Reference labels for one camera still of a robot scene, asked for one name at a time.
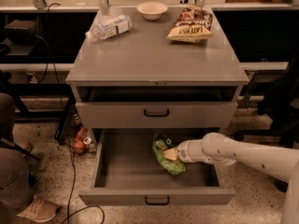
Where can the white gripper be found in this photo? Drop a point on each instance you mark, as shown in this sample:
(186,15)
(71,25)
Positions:
(183,151)

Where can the green rice chip bag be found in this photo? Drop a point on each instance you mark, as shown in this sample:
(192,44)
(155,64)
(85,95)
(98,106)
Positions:
(160,144)

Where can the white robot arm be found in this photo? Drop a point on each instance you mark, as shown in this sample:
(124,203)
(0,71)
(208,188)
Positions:
(280,162)

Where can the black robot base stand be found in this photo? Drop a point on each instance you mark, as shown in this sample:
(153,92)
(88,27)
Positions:
(280,104)

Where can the open grey lower drawer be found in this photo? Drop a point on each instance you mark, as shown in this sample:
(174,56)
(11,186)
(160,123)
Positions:
(127,173)

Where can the grey upper drawer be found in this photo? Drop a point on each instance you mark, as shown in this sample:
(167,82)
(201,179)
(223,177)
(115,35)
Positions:
(156,115)

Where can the grey drawer cabinet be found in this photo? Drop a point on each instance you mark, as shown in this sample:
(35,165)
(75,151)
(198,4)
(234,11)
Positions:
(142,65)

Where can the brown yellow chip bag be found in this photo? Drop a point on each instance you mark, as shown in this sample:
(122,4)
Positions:
(192,25)

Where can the orange cans on floor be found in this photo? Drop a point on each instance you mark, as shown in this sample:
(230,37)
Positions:
(82,141)

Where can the clear plastic water bottle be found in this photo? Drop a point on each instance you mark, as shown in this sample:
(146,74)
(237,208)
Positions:
(106,29)

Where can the beige sneaker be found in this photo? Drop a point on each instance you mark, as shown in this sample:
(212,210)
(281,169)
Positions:
(40,211)

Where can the white bowl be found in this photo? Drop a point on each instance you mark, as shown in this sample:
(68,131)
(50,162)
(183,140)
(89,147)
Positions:
(152,11)

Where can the person leg in trousers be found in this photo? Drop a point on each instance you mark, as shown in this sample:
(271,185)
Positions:
(15,191)

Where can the dark box on shelf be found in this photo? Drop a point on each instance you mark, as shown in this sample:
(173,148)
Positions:
(21,32)

